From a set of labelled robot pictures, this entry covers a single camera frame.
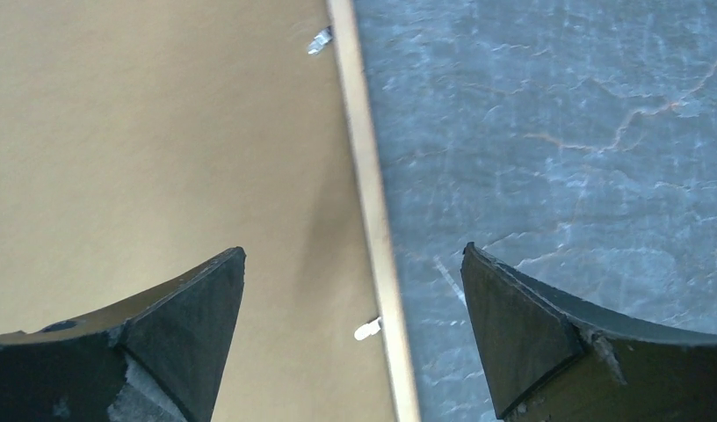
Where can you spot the brown cardboard backing board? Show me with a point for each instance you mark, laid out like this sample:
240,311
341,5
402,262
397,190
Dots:
140,138

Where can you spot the wooden picture frame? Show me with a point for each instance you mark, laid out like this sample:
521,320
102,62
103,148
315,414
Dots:
371,194

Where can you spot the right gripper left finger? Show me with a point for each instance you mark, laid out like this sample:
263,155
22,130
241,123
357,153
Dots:
158,355

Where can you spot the metal frame turn clip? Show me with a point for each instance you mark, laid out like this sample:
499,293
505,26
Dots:
321,40

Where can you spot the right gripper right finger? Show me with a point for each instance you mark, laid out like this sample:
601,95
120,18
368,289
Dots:
551,356

